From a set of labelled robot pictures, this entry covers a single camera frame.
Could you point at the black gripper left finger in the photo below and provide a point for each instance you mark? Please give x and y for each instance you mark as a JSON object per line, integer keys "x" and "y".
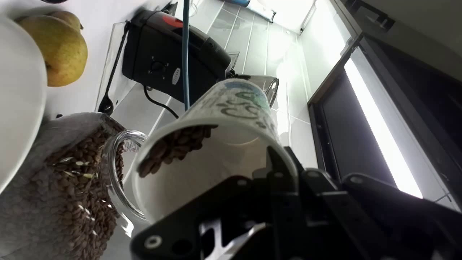
{"x": 207, "y": 217}

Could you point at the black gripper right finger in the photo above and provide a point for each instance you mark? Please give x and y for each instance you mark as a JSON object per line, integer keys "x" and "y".
{"x": 385, "y": 222}

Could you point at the printed white paper cup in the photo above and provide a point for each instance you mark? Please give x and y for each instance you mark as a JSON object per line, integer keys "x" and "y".
{"x": 217, "y": 160}

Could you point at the brown coffee beans pile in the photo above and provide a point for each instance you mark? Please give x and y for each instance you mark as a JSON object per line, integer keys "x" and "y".
{"x": 178, "y": 145}

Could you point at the dark upper cabinet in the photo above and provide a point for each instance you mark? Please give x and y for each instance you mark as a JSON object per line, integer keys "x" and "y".
{"x": 424, "y": 111}

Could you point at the glass jar of coffee beans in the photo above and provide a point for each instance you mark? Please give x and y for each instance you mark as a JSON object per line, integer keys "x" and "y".
{"x": 73, "y": 193}

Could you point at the black coffee grinder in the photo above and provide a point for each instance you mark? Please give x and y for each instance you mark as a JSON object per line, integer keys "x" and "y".
{"x": 160, "y": 53}

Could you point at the large white plate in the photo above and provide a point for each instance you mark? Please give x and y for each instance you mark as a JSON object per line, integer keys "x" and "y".
{"x": 20, "y": 96}

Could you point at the green yellow pear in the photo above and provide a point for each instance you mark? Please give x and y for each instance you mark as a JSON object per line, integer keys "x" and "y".
{"x": 60, "y": 48}

